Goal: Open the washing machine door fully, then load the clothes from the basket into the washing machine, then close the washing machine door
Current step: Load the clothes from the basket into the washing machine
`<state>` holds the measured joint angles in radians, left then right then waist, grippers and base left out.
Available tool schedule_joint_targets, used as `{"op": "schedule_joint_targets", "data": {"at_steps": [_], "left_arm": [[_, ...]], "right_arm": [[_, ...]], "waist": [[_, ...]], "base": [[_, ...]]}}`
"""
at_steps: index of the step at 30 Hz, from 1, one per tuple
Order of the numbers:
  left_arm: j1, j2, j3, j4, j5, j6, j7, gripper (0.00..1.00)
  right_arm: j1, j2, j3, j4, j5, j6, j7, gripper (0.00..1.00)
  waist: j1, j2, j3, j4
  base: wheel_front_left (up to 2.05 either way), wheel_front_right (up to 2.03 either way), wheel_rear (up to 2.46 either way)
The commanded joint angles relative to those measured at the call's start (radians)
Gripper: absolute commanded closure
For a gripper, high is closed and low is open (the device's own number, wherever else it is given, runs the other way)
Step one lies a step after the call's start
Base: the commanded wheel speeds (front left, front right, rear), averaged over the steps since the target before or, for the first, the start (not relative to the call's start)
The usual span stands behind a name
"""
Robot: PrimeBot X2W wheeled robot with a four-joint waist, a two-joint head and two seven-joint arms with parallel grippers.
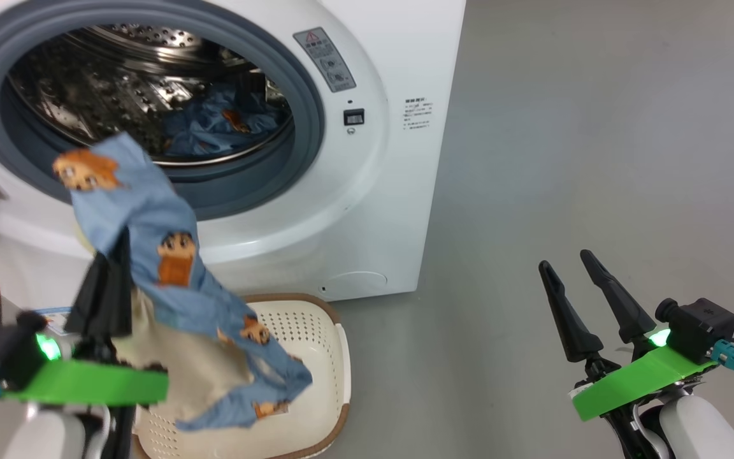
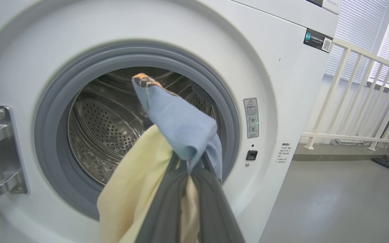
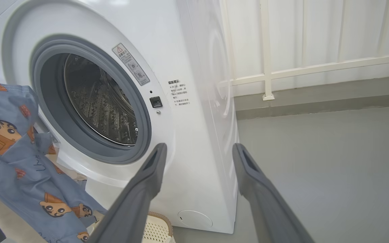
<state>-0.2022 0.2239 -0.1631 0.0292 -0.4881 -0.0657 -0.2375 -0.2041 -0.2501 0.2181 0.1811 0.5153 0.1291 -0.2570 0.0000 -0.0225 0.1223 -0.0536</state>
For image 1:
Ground round white filter cover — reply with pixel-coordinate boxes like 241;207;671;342
322;271;388;295

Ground white front-load washing machine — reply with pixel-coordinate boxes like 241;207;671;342
0;0;468;319

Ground grey warning label sticker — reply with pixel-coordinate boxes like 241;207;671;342
294;27;357;93

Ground blue energy label sticker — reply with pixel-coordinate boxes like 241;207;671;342
36;307;78;339

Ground cream basket with brown rim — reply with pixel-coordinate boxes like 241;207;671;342
131;293;352;459

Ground blue cartoon print garment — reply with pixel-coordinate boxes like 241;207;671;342
163;83;291;159

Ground blue garment with beige lining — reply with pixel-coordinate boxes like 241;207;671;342
53;133;313;431

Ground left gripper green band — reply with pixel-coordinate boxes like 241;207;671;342
4;226;169;409

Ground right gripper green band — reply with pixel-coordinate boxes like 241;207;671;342
538;249;718;459

